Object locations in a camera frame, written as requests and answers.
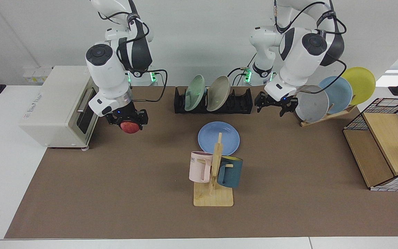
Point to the white wall socket box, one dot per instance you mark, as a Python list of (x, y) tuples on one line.
[(35, 75)]

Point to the light blue plate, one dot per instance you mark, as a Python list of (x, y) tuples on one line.
[(339, 95)]

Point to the pale toaster oven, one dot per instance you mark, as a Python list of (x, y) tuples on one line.
[(50, 121)]

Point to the pale green plate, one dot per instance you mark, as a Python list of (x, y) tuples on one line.
[(193, 93)]

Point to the black dish rack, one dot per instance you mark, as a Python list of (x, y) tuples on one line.
[(240, 102)]

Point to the dark teal cup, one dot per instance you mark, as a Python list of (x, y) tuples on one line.
[(231, 174)]

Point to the beige plate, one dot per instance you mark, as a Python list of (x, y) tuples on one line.
[(218, 93)]

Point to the red yellow apple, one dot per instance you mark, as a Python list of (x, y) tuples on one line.
[(130, 128)]

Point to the wooden plate rack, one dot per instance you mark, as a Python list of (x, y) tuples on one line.
[(323, 118)]

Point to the yellow plate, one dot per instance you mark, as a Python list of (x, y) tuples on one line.
[(361, 83)]

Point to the pink cup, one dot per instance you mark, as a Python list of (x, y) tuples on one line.
[(199, 167)]

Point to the grey plate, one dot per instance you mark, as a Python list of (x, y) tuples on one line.
[(313, 105)]

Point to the wooden cup stand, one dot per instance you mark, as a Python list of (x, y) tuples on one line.
[(212, 199)]

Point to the brown table cloth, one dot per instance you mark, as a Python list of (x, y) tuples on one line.
[(116, 193)]

